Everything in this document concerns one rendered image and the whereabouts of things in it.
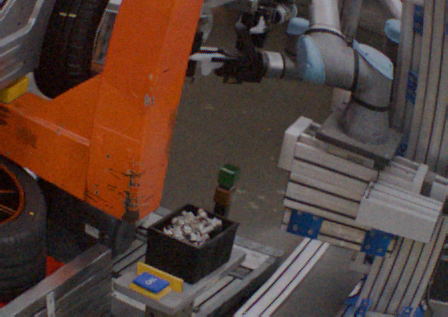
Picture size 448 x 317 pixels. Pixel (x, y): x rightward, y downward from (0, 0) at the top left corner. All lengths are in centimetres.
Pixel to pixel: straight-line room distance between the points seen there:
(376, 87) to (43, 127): 88
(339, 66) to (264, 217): 157
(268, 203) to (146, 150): 161
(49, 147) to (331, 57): 77
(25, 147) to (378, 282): 113
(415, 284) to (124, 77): 109
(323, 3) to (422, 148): 50
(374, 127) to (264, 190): 168
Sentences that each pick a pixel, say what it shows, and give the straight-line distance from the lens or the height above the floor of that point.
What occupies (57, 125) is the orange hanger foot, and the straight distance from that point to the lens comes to 284.
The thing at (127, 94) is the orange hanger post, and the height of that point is 84.
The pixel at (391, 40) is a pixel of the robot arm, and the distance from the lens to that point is 317.
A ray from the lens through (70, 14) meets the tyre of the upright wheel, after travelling 304.
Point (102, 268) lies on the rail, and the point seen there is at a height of 34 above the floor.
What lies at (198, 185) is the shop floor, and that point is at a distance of 429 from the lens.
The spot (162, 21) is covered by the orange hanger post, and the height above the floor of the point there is 104.
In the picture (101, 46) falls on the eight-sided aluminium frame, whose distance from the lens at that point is 306.
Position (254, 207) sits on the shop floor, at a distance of 421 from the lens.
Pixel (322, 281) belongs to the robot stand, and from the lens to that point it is 333.
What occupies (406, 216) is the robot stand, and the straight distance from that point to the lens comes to 264.
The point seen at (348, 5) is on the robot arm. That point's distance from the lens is 302.
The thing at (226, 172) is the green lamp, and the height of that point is 66.
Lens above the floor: 179
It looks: 23 degrees down
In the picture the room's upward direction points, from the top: 12 degrees clockwise
